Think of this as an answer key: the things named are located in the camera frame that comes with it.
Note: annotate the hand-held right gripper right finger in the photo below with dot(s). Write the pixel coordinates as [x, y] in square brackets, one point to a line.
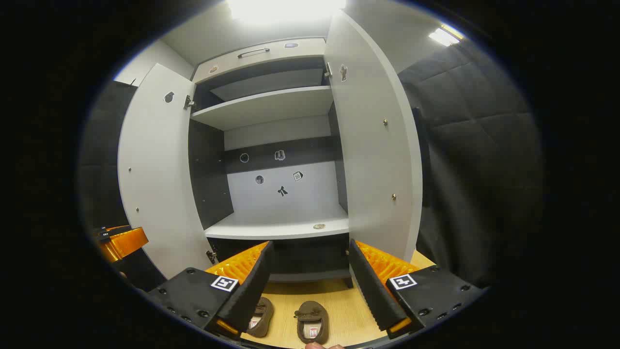
[368, 286]

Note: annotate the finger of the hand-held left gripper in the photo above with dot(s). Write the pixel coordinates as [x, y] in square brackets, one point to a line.
[127, 242]

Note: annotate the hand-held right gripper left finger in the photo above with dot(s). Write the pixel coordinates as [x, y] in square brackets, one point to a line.
[256, 286]

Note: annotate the brown fuzzy shoe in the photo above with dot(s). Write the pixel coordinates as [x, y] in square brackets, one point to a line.
[263, 317]
[311, 322]

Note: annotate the grey cabinet door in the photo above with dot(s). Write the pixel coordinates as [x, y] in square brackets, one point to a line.
[373, 160]
[155, 184]

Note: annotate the grey cabinet drawer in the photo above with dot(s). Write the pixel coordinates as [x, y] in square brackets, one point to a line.
[271, 53]

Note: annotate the ceiling light panel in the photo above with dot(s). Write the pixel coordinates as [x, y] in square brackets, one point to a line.
[444, 35]
[286, 9]

